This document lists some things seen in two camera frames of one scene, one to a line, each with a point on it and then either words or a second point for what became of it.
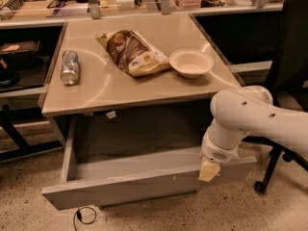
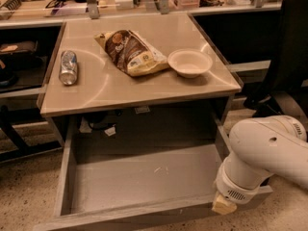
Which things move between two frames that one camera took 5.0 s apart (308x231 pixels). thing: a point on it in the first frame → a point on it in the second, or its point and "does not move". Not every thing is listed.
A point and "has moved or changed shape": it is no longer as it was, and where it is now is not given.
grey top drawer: (96, 177) has moved or changed shape
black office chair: (288, 81) does not move
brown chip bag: (131, 52) does not move
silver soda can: (70, 67) does not move
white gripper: (218, 152) → (233, 190)
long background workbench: (243, 21) does not move
